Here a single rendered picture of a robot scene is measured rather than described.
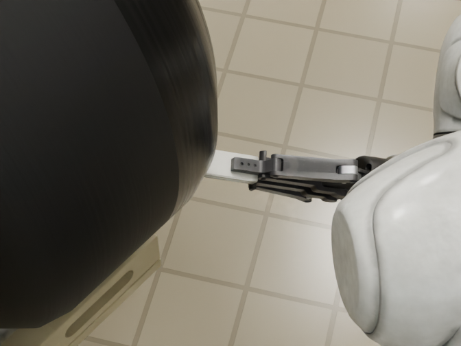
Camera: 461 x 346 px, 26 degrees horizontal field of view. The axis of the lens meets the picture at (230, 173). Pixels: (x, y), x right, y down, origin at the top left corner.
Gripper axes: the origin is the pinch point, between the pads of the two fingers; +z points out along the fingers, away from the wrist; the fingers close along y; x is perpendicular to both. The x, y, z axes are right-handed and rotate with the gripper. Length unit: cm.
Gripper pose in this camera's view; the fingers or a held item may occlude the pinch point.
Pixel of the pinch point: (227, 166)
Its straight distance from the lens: 112.5
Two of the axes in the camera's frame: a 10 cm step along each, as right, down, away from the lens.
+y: -3.8, 2.2, 9.0
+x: 0.5, -9.6, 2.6
